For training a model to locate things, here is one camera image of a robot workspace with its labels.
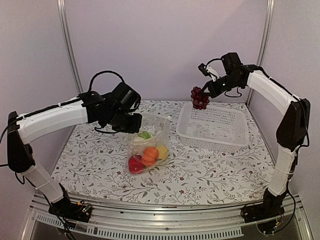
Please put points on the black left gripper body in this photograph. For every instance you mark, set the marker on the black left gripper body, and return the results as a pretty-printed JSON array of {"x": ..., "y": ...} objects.
[{"x": 129, "y": 126}]

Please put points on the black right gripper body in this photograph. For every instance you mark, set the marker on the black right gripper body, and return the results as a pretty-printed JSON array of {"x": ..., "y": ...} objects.
[{"x": 229, "y": 84}]

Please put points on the dark red grape bunch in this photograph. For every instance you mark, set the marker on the dark red grape bunch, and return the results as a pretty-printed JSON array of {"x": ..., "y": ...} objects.
[{"x": 198, "y": 99}]

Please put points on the white green cauliflower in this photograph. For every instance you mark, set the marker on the white green cauliflower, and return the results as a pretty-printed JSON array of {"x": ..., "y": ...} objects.
[{"x": 142, "y": 136}]

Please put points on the clear zip top bag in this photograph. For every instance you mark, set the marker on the clear zip top bag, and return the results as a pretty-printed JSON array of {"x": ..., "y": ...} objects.
[{"x": 159, "y": 127}]

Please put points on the orange pumpkin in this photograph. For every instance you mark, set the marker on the orange pumpkin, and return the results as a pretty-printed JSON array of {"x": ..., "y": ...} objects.
[{"x": 150, "y": 155}]

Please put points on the white plastic basket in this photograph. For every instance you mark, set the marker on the white plastic basket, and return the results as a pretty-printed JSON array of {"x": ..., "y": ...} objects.
[{"x": 214, "y": 128}]

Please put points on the yellow corn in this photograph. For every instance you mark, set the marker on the yellow corn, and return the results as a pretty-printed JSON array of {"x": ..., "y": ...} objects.
[{"x": 162, "y": 152}]

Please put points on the red bell pepper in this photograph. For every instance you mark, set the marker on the red bell pepper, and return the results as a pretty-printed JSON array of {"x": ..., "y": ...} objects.
[{"x": 135, "y": 165}]

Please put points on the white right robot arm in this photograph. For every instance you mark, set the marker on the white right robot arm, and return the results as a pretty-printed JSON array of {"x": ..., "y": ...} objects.
[{"x": 292, "y": 132}]

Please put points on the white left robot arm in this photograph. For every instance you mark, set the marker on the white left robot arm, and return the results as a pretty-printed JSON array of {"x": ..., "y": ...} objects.
[{"x": 116, "y": 108}]

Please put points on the floral tablecloth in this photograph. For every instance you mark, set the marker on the floral tablecloth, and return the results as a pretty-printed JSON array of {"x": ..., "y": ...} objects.
[{"x": 94, "y": 164}]

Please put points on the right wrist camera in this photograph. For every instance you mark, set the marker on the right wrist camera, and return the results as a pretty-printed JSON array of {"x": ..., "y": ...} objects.
[{"x": 208, "y": 71}]

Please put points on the right aluminium frame post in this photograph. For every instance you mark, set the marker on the right aluminium frame post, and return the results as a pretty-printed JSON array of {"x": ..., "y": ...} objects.
[{"x": 266, "y": 31}]

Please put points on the aluminium frame post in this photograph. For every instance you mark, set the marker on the aluminium frame post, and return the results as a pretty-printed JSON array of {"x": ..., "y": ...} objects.
[
  {"x": 62, "y": 13},
  {"x": 266, "y": 31}
]

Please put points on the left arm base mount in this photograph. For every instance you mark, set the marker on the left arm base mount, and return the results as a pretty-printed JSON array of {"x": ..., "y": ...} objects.
[{"x": 64, "y": 208}]

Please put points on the aluminium front rail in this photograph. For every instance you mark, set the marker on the aluminium front rail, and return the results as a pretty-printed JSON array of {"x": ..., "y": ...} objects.
[{"x": 121, "y": 220}]

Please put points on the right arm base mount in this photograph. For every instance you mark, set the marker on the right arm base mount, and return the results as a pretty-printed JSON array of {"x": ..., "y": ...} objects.
[{"x": 269, "y": 208}]

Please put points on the left aluminium frame post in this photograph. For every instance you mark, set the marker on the left aluminium frame post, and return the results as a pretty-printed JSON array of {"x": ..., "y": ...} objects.
[{"x": 62, "y": 13}]

